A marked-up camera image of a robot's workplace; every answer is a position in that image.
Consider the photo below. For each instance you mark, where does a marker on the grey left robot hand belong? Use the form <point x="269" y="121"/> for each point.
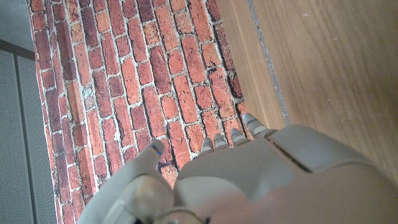
<point x="248" y="180"/>

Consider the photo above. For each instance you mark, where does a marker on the red brick wall backdrop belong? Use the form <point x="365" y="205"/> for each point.
<point x="140" y="62"/>

